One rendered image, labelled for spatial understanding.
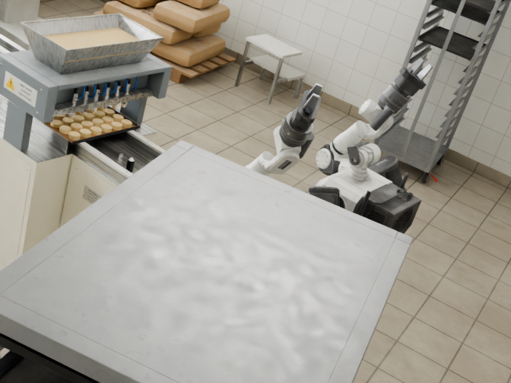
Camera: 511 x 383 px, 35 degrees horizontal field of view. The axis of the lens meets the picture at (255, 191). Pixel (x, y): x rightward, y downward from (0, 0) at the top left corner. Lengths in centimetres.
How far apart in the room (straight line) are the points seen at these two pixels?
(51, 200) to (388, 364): 191
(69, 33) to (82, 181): 64
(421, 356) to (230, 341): 343
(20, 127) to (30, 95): 16
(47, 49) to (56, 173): 53
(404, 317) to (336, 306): 350
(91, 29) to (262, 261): 257
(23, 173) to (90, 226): 227
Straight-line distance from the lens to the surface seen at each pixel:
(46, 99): 330
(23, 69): 339
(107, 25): 379
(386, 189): 272
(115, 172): 338
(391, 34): 698
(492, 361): 472
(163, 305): 112
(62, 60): 334
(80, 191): 356
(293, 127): 238
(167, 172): 144
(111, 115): 378
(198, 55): 691
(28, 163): 347
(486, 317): 507
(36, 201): 355
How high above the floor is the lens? 249
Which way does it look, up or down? 27 degrees down
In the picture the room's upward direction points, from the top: 17 degrees clockwise
